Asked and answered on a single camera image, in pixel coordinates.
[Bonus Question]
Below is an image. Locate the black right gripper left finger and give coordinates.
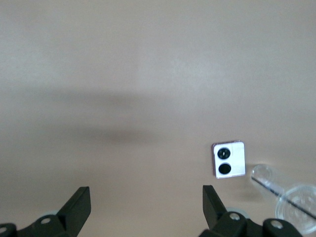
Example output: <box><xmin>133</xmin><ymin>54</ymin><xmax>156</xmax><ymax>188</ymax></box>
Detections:
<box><xmin>0</xmin><ymin>186</ymin><xmax>92</xmax><ymax>237</ymax></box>

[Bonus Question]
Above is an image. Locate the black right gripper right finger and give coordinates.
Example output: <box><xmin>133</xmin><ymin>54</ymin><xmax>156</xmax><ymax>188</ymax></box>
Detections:
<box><xmin>198</xmin><ymin>185</ymin><xmax>303</xmax><ymax>237</ymax></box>

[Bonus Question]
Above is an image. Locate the clear plastic cup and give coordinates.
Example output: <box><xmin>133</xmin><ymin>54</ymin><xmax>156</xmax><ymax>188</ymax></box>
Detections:
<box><xmin>251</xmin><ymin>164</ymin><xmax>316</xmax><ymax>235</ymax></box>

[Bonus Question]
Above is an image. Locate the black drinking straw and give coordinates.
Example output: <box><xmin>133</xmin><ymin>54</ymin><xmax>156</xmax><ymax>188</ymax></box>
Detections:
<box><xmin>251</xmin><ymin>174</ymin><xmax>316</xmax><ymax>221</ymax></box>

